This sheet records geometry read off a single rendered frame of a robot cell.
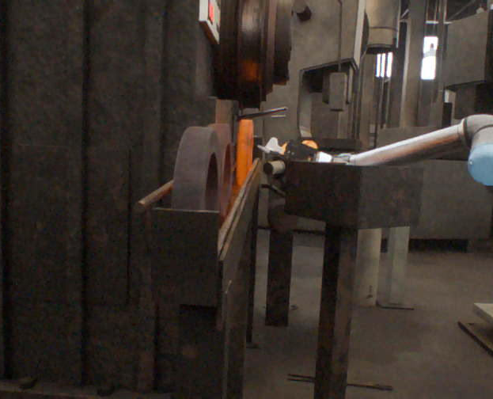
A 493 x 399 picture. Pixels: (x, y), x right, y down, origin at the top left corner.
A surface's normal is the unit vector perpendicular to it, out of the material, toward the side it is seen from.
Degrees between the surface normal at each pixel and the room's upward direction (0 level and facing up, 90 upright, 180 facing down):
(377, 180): 90
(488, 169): 123
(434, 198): 90
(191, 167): 62
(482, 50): 92
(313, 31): 90
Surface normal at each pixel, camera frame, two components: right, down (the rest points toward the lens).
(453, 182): 0.20, 0.12
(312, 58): -0.30, 0.10
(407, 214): 0.52, 0.12
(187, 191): -0.05, -0.07
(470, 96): -0.96, -0.01
